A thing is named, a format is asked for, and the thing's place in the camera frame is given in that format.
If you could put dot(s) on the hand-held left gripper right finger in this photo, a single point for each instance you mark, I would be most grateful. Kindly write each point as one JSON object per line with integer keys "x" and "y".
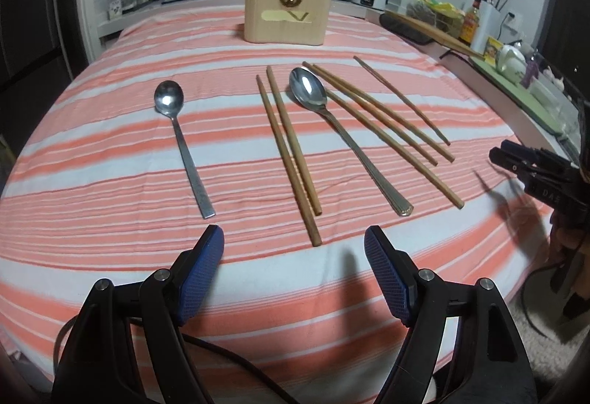
{"x": 385, "y": 275}

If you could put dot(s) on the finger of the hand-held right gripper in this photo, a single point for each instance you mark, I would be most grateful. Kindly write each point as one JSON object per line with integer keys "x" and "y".
{"x": 534, "y": 155}
{"x": 516, "y": 166}

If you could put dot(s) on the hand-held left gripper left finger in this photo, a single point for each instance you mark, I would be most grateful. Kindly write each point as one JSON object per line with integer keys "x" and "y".
{"x": 203, "y": 265}

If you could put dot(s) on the small round steel spoon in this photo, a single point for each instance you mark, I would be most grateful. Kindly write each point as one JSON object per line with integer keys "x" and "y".
{"x": 169, "y": 97}

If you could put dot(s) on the large oval steel spoon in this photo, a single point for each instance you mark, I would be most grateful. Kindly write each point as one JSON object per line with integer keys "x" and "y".
{"x": 306, "y": 88}

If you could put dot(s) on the beige utensil holder box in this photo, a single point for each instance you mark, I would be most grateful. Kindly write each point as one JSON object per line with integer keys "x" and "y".
{"x": 286, "y": 24}

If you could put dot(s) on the person's right hand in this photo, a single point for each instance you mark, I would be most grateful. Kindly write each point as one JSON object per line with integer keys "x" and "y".
{"x": 564, "y": 240}

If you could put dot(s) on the green tray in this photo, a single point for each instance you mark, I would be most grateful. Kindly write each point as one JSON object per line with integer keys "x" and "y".
{"x": 521, "y": 100}

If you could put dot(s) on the white teapot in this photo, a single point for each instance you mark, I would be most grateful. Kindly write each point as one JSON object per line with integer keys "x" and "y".
{"x": 509, "y": 60}

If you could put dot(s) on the small yellow box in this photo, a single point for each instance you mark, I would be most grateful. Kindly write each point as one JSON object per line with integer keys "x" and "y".
{"x": 492, "y": 50}

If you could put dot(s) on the pink striped tablecloth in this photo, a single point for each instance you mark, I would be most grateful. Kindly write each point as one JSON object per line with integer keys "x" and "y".
{"x": 115, "y": 183}

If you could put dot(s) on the white knife block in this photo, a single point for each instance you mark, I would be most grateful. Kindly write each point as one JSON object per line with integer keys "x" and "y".
{"x": 491, "y": 17}

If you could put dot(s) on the sauce bottle red cap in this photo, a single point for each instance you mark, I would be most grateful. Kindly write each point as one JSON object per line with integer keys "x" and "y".
{"x": 471, "y": 21}

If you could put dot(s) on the wooden cutting board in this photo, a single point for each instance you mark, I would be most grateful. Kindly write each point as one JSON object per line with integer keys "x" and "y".
{"x": 438, "y": 33}

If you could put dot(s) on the pile of plastic bags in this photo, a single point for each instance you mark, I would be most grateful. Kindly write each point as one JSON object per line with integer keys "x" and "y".
{"x": 438, "y": 10}

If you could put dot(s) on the black flat case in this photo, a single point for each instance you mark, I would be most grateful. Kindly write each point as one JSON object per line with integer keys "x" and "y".
{"x": 405, "y": 30}

